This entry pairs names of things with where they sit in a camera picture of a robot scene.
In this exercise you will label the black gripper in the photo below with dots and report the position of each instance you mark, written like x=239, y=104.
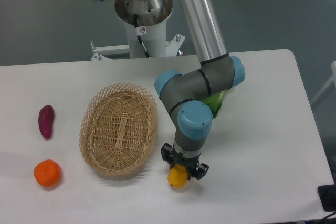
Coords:
x=191, y=164

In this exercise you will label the yellow mango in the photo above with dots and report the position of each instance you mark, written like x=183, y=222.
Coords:
x=177, y=176

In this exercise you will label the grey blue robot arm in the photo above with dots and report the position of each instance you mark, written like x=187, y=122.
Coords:
x=183, y=94

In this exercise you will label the green bok choy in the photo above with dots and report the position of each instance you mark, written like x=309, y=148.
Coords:
x=215, y=101

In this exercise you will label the woven wicker basket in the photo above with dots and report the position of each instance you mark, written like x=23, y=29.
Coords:
x=118, y=130

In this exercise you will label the orange tangerine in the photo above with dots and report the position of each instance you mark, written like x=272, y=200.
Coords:
x=47, y=173

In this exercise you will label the purple sweet potato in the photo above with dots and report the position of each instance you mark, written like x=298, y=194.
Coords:
x=45, y=121

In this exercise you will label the black box at table edge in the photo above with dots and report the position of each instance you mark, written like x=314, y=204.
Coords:
x=327, y=197

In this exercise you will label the white metal base frame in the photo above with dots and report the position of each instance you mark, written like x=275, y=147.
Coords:
x=173, y=48

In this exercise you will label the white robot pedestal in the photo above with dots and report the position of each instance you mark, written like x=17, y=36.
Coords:
x=145, y=24

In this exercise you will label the white frame at right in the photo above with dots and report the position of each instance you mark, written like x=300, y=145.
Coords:
x=326, y=89

